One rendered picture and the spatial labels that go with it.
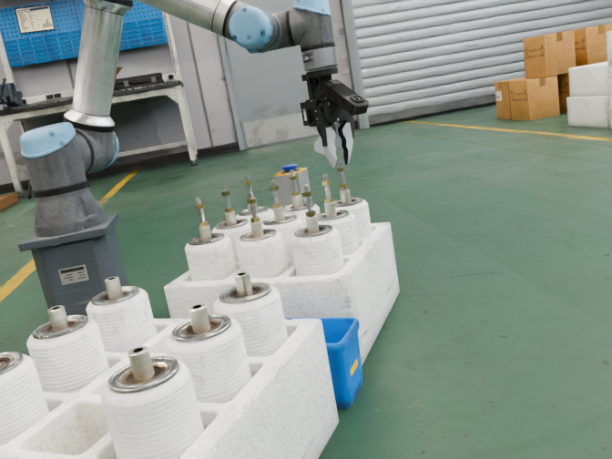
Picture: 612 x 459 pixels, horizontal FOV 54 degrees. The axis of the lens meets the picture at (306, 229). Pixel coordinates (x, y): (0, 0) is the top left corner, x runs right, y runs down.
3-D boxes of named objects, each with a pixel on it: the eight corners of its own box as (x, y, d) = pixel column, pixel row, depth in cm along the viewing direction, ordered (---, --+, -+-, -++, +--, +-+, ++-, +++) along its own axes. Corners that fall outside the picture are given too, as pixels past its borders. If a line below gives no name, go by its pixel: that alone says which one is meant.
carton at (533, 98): (560, 115, 447) (557, 75, 440) (530, 120, 445) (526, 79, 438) (539, 114, 476) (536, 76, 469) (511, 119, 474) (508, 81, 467)
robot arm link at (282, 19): (231, 15, 123) (282, 5, 121) (247, 20, 134) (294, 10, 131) (239, 55, 125) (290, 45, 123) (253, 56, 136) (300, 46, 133)
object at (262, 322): (225, 422, 87) (199, 307, 83) (254, 388, 95) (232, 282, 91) (283, 427, 83) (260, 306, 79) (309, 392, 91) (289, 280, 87)
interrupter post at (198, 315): (188, 335, 74) (183, 311, 73) (199, 327, 76) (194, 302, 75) (205, 335, 73) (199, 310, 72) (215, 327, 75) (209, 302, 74)
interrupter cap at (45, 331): (21, 341, 82) (19, 336, 82) (61, 319, 89) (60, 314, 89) (62, 341, 79) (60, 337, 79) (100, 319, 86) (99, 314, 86)
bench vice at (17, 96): (10, 110, 525) (2, 82, 520) (30, 107, 527) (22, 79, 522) (-6, 111, 486) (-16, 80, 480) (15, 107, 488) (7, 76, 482)
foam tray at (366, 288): (181, 367, 124) (162, 287, 120) (257, 297, 160) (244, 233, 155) (361, 370, 110) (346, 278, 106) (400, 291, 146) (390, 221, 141)
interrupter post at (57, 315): (48, 333, 83) (42, 311, 83) (61, 326, 86) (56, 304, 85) (61, 333, 82) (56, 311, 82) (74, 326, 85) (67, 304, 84)
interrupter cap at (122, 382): (93, 394, 62) (92, 388, 62) (138, 360, 69) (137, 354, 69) (152, 398, 59) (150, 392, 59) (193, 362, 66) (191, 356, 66)
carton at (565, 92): (600, 107, 452) (598, 66, 445) (571, 113, 449) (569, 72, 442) (576, 107, 480) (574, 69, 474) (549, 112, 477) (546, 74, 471)
